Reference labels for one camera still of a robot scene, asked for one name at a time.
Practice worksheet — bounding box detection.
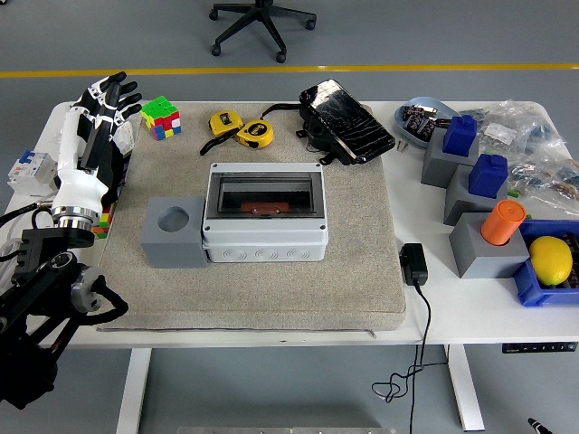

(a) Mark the grey electrical box clear lid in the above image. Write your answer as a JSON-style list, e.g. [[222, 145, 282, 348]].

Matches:
[[201, 161, 329, 263]]

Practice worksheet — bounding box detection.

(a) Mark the white desk leg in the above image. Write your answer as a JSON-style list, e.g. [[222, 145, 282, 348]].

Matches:
[[116, 347, 153, 434], [442, 344, 486, 431]]

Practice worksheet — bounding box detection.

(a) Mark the grey-brown mat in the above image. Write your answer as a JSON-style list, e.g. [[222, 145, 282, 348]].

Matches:
[[97, 101, 407, 335]]

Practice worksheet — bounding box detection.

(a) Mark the large colourful puzzle cube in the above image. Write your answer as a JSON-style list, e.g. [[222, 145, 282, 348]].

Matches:
[[139, 96, 183, 141]]

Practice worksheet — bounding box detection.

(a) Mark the black desk control panel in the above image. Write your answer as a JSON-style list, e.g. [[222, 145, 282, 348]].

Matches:
[[500, 342, 578, 354]]

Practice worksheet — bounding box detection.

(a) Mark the blue plastic bin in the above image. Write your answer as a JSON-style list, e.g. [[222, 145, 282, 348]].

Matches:
[[512, 219, 579, 308]]

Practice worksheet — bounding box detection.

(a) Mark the black glossy case with strap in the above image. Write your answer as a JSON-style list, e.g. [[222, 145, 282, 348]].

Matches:
[[261, 79, 396, 166]]

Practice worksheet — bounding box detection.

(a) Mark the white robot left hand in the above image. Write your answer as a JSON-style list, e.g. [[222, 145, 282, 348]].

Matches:
[[51, 71, 143, 214]]

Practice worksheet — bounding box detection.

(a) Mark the blue plastic block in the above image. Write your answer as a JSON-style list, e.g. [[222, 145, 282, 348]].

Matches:
[[468, 153, 509, 200], [441, 115, 479, 158]]

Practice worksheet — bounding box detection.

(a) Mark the light blue bowl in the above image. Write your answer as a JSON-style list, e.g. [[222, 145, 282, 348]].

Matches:
[[392, 96, 459, 150]]

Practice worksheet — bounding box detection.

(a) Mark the clear bag of components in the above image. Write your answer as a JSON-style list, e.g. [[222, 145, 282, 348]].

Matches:
[[459, 99, 566, 155], [506, 148, 579, 203]]

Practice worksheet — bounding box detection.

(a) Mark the small colourful puzzle cube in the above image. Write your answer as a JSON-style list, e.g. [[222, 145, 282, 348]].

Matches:
[[91, 202, 118, 240]]

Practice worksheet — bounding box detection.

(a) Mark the dark printed packet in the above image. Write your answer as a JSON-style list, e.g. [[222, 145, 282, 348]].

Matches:
[[415, 115, 450, 139], [401, 105, 424, 130]]

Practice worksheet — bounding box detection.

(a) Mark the yellow tape measure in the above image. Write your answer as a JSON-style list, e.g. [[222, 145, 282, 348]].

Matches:
[[198, 118, 275, 157], [208, 110, 245, 139]]

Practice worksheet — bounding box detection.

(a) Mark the black adapter cord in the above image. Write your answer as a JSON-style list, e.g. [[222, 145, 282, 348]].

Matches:
[[370, 283, 449, 434]]

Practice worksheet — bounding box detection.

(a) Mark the clear bag with white labels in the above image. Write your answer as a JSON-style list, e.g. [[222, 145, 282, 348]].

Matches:
[[111, 119, 138, 157]]

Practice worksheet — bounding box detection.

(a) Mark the white circuit breaker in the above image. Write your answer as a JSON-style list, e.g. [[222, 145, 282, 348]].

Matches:
[[5, 148, 62, 198]]

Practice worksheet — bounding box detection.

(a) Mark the black cloth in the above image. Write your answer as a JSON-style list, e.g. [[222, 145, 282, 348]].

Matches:
[[52, 139, 128, 205]]

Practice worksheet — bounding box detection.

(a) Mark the grey block holder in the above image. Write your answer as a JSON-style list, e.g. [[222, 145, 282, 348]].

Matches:
[[139, 196, 210, 269], [449, 212, 531, 279], [442, 165, 510, 226], [420, 127, 480, 187]]

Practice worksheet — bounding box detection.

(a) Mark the yellow lemon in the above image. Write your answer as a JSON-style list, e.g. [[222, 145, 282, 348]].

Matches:
[[527, 235, 574, 287]]

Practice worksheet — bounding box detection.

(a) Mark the black power adapter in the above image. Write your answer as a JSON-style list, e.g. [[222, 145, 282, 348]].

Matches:
[[398, 242, 430, 287]]

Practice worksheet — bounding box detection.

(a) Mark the black office chair base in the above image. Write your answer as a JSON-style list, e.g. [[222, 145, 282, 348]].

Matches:
[[208, 0, 318, 63]]

